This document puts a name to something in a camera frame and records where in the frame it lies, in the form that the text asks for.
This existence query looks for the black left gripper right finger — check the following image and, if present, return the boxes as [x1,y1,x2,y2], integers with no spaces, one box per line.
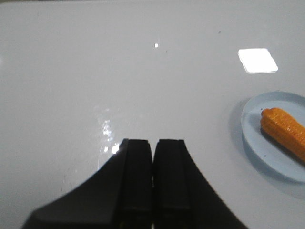
[153,139,246,229]

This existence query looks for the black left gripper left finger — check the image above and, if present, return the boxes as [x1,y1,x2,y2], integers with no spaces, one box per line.
[22,139,153,229]

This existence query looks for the light blue plate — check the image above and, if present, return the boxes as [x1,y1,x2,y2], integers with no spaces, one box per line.
[241,91,305,183]

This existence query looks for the orange corn cob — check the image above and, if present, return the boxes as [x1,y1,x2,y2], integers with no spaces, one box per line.
[260,107,305,162]

